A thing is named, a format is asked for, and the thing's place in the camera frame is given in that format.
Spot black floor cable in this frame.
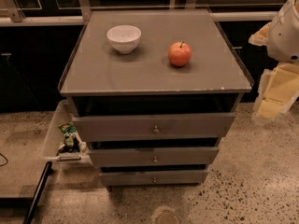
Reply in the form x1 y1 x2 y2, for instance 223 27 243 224
0 152 9 168

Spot red apple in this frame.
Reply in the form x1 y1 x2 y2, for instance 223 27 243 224
168 42 192 67

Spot grey middle drawer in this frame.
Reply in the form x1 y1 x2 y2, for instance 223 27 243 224
89 147 219 167

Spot green snack bag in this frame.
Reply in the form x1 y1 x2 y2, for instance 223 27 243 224
58 122 79 153

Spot black pole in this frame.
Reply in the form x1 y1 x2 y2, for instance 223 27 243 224
22 161 53 224

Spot white metal railing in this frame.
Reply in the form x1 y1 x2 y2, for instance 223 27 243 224
0 0 287 26

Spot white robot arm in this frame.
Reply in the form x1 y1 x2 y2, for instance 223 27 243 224
249 0 299 121

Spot white ceramic bowl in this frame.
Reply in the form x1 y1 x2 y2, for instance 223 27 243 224
107 25 142 54

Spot grey drawer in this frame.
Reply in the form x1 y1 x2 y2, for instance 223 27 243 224
72 113 235 142
100 170 208 187
89 147 219 167

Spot clear plastic bin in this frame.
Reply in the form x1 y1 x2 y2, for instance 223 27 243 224
43 100 91 166

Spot grey drawer cabinet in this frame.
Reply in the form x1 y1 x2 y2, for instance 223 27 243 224
59 9 253 174

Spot grey bottom drawer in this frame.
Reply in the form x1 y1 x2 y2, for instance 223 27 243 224
100 170 208 187

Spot grey top drawer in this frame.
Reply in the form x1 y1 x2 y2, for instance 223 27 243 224
72 113 235 142

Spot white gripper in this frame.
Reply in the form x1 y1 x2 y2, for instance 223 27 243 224
249 22 299 119

